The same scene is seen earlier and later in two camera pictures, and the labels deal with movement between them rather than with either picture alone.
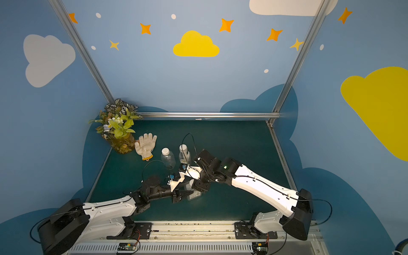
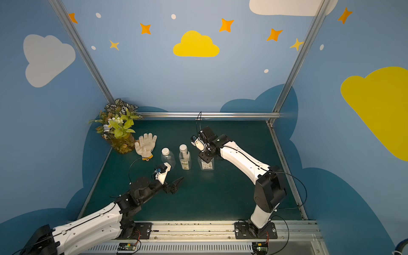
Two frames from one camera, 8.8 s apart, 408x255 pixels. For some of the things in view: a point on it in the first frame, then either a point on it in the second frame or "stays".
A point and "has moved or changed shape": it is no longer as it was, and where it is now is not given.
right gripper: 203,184 → 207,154
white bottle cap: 165,151 stays
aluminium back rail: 206,115 stays
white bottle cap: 183,147 stays
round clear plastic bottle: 168,158 stays
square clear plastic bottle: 196,194 has moved or changed shape
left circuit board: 126,246 stays
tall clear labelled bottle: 184,155 stays
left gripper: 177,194 → 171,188
